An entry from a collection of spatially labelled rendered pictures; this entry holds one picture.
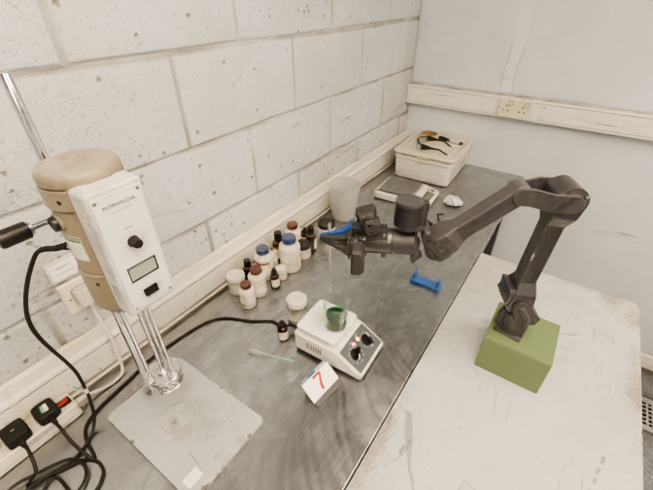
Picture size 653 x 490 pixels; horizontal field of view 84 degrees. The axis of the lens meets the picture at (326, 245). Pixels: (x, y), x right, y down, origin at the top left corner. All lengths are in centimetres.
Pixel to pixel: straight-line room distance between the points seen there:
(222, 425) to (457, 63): 186
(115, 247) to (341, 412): 61
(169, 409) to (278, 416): 25
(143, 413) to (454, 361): 76
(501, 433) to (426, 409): 16
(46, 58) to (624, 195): 214
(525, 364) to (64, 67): 115
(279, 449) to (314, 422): 9
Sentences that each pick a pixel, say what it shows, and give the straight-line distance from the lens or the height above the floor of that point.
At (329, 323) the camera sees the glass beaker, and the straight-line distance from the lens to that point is 92.
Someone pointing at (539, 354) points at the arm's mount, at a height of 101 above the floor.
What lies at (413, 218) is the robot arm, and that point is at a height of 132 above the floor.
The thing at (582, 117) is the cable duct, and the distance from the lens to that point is 202.
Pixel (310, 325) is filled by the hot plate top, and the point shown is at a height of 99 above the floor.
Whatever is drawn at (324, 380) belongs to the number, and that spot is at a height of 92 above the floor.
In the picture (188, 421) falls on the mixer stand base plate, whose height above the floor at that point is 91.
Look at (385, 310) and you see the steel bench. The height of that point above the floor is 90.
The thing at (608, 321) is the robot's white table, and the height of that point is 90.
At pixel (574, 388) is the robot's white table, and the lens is 113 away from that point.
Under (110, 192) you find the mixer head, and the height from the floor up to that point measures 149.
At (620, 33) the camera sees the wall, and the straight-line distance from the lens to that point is 202.
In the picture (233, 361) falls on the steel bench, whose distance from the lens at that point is 103.
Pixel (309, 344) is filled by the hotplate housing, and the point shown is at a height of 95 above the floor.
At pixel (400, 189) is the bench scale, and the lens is 172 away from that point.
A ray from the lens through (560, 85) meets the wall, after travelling 205.
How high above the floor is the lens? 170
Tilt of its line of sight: 35 degrees down
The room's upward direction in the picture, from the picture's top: straight up
